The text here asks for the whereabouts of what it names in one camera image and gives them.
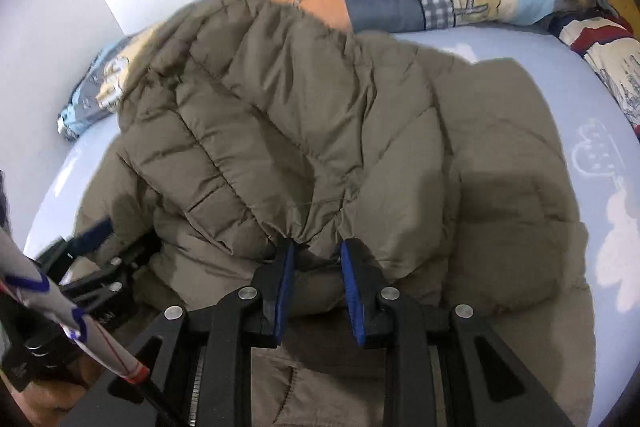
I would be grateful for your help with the person's left hand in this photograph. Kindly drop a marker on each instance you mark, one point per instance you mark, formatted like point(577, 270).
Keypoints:
point(50, 402)

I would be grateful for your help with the light blue cloud blanket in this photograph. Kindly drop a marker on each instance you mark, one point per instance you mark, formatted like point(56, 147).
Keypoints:
point(525, 72)

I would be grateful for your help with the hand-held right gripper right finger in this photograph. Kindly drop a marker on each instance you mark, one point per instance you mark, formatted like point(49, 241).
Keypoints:
point(352, 297)

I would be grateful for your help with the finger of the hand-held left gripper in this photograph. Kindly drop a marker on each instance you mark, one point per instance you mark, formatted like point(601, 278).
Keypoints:
point(92, 232)
point(107, 287)

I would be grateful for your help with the olive puffer jacket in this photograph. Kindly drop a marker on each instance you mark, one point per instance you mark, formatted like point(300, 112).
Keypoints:
point(310, 122)

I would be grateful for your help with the printed red blue pillow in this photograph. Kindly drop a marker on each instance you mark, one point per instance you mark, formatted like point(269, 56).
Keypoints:
point(605, 52)

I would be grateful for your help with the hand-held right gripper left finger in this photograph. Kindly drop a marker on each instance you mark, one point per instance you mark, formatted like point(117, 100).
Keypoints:
point(282, 292)

